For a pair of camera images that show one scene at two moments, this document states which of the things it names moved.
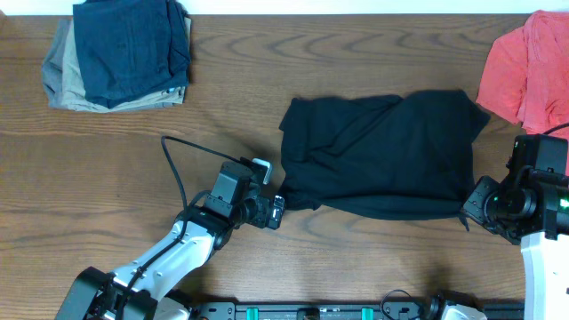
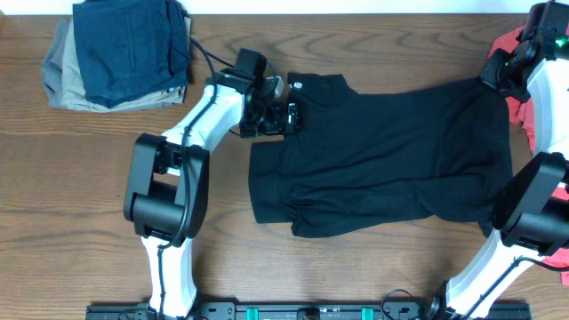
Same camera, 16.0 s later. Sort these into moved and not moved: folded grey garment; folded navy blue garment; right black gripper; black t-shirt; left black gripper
Moved: left black gripper; right black gripper; black t-shirt
Not moved: folded navy blue garment; folded grey garment
